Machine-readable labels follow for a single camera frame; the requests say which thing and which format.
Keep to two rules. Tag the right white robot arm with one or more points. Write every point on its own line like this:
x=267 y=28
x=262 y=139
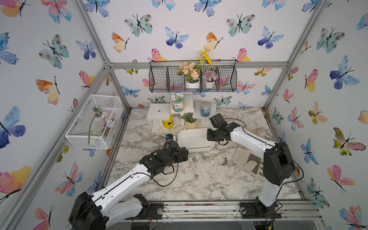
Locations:
x=278 y=164

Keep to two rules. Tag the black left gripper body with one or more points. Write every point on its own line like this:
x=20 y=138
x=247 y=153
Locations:
x=177 y=157

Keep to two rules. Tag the green lidded white jar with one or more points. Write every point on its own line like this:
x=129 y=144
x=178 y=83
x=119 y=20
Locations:
x=177 y=102

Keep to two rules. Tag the small potted green plant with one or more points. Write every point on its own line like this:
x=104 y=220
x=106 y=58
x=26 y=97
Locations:
x=189 y=121

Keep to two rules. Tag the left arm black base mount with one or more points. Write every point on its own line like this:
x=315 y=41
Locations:
x=149 y=212

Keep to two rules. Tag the black wire wall basket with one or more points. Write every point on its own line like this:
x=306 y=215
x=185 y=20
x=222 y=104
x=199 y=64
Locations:
x=163 y=77

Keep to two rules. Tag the white mesh wall box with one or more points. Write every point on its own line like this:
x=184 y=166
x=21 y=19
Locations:
x=77 y=134

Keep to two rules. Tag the peach flowers in white pot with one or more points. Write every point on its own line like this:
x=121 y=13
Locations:
x=191 y=72

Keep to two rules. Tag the artificial pink flower stem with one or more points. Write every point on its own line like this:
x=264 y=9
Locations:
x=98 y=115

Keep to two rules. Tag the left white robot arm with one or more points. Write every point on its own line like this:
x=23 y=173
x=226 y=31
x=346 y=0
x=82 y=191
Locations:
x=104 y=208

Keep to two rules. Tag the white plastic storage box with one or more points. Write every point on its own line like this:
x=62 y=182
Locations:
x=195 y=140

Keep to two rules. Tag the purple flowers in white pot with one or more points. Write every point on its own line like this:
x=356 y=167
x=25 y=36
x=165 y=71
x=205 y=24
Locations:
x=209 y=77

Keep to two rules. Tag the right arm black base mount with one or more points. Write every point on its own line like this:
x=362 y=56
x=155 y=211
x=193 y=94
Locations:
x=256 y=210

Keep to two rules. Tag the white tiered display stand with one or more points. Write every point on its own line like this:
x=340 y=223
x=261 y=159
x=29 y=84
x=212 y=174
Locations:
x=159 y=112

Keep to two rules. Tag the aluminium front rail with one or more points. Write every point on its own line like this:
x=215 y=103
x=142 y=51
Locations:
x=186 y=211

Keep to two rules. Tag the yellow artificial flower sprig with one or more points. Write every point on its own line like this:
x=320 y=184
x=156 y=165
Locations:
x=204 y=58

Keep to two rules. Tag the blue can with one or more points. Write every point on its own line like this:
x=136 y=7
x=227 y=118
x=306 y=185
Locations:
x=205 y=109

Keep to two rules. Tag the beige work glove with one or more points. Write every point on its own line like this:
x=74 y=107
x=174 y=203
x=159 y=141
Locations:
x=250 y=152

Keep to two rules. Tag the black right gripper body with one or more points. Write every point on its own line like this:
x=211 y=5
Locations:
x=213 y=134

